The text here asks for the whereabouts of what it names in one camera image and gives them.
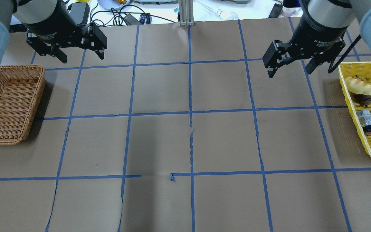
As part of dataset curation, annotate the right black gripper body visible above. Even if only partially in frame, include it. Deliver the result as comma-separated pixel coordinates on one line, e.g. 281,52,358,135
289,0,347,63

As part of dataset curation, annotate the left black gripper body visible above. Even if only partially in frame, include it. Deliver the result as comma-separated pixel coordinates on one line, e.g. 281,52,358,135
13,0,91,52

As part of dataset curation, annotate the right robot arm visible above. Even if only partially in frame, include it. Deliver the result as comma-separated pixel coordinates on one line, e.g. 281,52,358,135
262,0,371,78

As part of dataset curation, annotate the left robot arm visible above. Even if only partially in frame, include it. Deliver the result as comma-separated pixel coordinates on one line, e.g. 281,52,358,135
0,0,107,64

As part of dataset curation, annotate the black power adapter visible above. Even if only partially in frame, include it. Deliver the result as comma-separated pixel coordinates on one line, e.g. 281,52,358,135
67,2,90,25

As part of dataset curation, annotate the blue plate with brass part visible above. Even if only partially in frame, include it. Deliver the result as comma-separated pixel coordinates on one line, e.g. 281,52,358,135
97,0,131,11

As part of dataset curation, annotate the brown wicker basket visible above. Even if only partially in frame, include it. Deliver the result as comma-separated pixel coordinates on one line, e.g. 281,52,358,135
0,65,46,146

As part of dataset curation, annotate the brown toy item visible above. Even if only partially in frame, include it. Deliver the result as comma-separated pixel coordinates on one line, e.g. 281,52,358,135
351,93,371,107

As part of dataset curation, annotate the small dark bottle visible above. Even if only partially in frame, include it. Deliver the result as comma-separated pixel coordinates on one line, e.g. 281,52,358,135
357,110,371,136

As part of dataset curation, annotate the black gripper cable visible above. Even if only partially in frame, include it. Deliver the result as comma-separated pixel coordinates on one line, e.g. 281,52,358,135
328,34,362,74

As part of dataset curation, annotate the aluminium frame post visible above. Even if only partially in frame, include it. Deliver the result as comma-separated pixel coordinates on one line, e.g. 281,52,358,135
178,0,195,26

